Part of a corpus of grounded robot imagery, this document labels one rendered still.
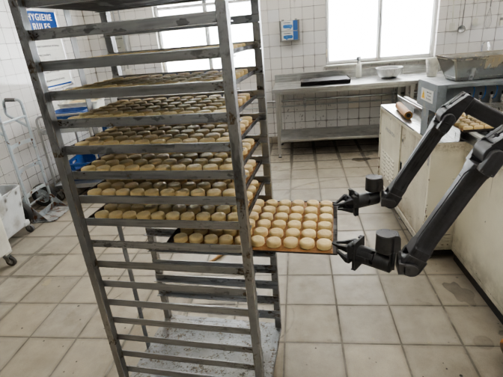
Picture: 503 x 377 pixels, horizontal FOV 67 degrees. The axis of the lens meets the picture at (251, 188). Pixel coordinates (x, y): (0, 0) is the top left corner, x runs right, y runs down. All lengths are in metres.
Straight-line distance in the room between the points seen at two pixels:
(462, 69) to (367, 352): 1.65
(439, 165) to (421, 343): 1.05
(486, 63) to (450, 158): 0.56
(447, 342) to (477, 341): 0.15
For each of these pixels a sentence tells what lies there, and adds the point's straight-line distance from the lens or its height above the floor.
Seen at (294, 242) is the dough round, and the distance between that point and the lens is 1.29.
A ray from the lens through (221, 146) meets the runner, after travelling 1.16.
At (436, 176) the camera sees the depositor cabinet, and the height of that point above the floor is 0.62.
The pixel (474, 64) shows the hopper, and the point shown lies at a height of 1.27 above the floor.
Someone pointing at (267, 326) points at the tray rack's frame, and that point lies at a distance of 2.06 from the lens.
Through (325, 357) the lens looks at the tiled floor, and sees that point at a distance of 2.13.
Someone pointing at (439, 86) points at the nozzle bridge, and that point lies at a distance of 2.47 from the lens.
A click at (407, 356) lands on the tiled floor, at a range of 2.19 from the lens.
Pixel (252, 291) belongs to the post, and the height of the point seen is 0.72.
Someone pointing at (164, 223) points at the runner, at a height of 0.96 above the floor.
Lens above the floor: 1.54
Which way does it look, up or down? 22 degrees down
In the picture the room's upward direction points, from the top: 5 degrees counter-clockwise
